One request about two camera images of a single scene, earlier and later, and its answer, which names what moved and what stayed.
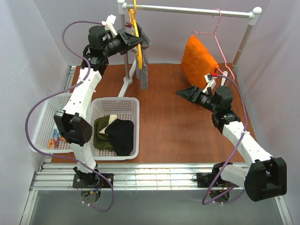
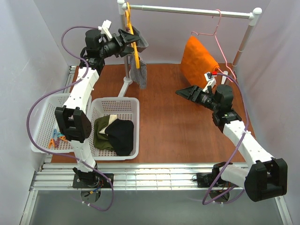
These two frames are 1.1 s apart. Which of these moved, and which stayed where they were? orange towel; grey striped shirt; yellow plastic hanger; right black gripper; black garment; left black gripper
Moved: grey striped shirt; yellow plastic hanger
Stayed: left black gripper; orange towel; right black gripper; black garment
